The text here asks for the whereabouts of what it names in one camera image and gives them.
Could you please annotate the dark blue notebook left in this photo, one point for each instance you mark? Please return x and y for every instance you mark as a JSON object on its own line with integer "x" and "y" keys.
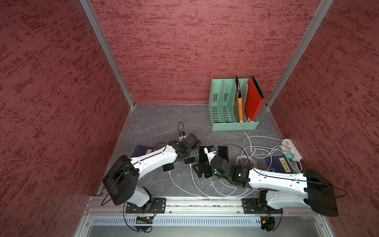
{"x": 142, "y": 150}

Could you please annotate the left aluminium corner post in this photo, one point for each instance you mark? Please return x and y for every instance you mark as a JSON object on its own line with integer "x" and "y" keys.
{"x": 94, "y": 22}

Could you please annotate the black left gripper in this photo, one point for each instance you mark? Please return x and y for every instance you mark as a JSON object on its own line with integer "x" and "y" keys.
{"x": 194, "y": 153}

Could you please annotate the green plastic file organizer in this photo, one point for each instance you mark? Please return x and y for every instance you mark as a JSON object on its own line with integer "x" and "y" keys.
{"x": 223, "y": 107}

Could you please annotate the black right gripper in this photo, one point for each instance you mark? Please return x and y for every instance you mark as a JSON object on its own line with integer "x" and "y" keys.
{"x": 201, "y": 166}

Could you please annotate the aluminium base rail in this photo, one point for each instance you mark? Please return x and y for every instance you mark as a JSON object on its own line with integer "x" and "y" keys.
{"x": 192, "y": 211}

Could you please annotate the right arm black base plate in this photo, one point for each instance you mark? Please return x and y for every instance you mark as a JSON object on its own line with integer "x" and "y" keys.
{"x": 256, "y": 206}

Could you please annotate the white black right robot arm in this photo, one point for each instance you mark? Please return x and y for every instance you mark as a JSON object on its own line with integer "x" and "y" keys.
{"x": 277, "y": 190}

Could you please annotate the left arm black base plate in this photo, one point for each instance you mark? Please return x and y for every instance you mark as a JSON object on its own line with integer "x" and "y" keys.
{"x": 153, "y": 206}

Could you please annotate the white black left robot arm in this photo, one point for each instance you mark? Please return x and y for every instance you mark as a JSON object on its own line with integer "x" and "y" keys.
{"x": 122, "y": 178}

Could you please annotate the aluminium corner post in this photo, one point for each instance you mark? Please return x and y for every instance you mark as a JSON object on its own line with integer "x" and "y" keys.
{"x": 302, "y": 46}
{"x": 94, "y": 22}

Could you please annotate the orange black book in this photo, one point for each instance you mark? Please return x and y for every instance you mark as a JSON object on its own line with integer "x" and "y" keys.
{"x": 239, "y": 100}

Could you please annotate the dark blue notebook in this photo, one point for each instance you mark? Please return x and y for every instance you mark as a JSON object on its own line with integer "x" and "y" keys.
{"x": 142, "y": 150}
{"x": 279, "y": 164}

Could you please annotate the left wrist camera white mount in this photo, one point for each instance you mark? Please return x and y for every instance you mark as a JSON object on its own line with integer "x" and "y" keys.
{"x": 210, "y": 152}

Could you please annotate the black phone white case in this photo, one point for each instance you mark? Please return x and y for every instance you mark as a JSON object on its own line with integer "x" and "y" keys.
{"x": 223, "y": 152}

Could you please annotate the white power strip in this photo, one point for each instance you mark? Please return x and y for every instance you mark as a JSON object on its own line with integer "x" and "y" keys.
{"x": 292, "y": 149}

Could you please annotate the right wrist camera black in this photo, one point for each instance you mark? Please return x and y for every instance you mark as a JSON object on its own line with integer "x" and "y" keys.
{"x": 192, "y": 140}

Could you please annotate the red folder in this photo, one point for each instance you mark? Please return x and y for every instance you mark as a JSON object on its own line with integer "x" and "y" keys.
{"x": 254, "y": 100}

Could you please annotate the dark blue notebook right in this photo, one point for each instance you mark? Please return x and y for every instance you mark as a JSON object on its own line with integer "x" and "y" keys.
{"x": 279, "y": 164}

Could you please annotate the right aluminium corner post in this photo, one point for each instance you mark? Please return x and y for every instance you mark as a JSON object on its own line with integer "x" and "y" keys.
{"x": 302, "y": 46}

